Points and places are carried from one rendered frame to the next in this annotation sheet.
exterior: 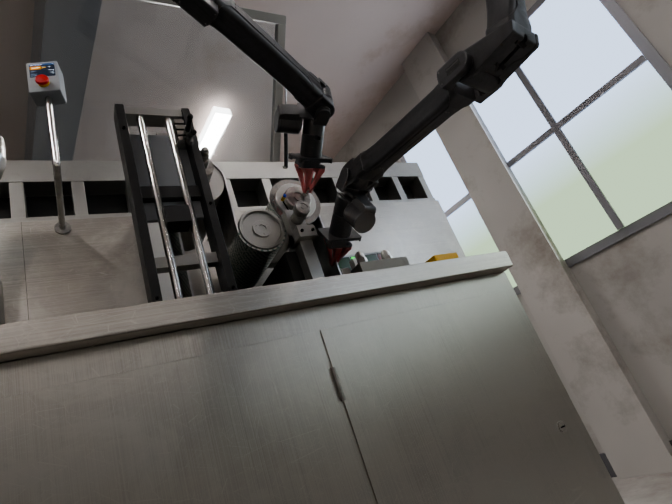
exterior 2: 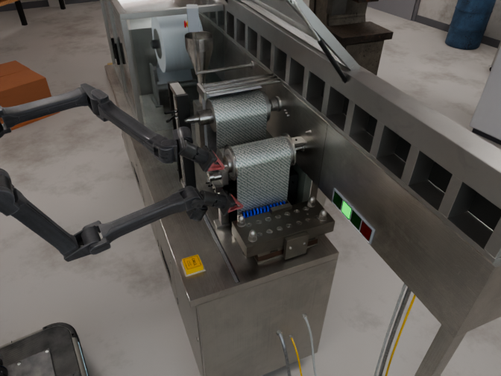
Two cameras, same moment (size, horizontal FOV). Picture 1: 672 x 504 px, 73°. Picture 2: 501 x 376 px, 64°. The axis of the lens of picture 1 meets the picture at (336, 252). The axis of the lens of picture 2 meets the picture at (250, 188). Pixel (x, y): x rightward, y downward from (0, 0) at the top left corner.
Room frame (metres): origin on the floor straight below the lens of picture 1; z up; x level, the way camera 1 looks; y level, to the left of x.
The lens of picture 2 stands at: (1.41, -1.24, 2.16)
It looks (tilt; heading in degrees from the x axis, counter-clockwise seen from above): 38 degrees down; 100
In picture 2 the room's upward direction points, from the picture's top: 1 degrees clockwise
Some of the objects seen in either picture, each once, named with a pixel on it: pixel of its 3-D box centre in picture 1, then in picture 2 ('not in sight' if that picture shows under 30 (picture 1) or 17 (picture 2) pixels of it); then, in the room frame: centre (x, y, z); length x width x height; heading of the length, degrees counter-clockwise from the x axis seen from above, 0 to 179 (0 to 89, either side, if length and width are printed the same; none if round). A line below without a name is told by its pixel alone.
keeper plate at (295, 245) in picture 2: not in sight; (296, 245); (1.40, -0.07, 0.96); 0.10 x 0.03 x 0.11; 34
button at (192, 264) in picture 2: (438, 265); (192, 264); (0.99, -0.21, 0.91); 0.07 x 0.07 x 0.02; 34
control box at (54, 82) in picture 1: (45, 81); (191, 18); (0.82, 0.53, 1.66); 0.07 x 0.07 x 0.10; 19
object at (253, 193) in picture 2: (314, 266); (262, 192); (1.23, 0.07, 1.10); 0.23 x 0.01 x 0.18; 34
